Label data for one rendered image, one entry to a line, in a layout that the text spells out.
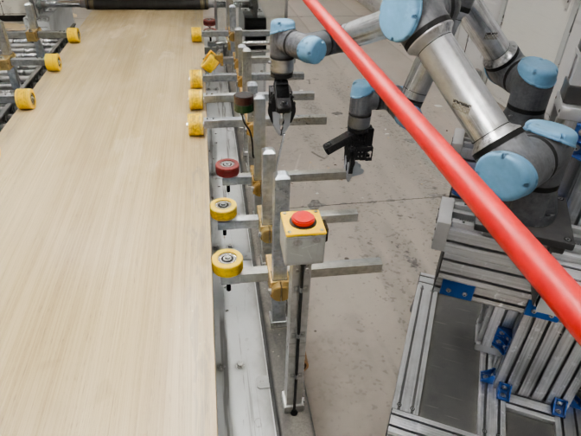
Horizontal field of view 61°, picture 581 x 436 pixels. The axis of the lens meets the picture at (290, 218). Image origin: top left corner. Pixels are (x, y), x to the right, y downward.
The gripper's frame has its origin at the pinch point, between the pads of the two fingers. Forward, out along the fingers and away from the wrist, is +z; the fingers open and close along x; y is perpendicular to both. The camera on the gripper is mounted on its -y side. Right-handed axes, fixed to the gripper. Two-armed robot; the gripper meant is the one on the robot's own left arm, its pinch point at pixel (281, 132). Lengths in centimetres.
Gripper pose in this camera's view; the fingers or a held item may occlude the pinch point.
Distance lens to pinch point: 167.7
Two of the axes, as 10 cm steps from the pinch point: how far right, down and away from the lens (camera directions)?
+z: -0.3, 8.2, 5.7
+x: -9.9, 0.6, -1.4
